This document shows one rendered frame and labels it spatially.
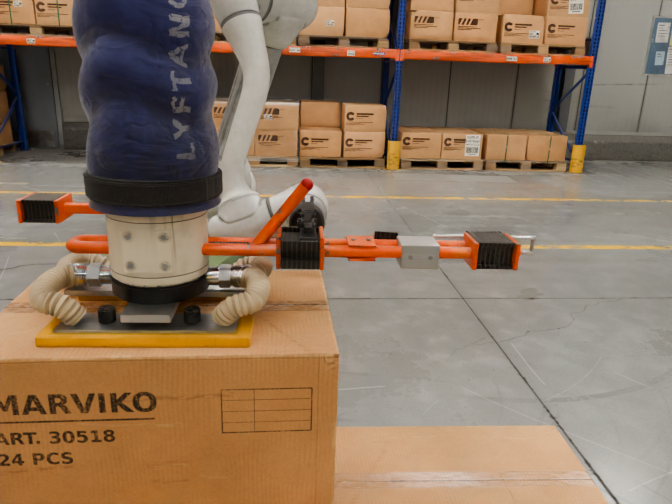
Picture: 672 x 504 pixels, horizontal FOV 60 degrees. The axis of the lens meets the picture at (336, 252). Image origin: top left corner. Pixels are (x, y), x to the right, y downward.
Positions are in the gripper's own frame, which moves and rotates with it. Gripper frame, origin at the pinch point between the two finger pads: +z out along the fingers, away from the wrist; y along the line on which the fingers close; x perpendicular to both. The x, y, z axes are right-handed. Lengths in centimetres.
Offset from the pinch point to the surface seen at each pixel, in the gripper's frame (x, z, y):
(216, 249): 15.9, 3.4, -0.3
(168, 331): 22.7, 13.3, 10.7
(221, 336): 14.0, 14.3, 11.1
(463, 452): -37, -11, 53
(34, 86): 399, -824, 4
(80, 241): 39.3, 2.5, -1.2
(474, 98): -279, -849, 4
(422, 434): -29, -18, 53
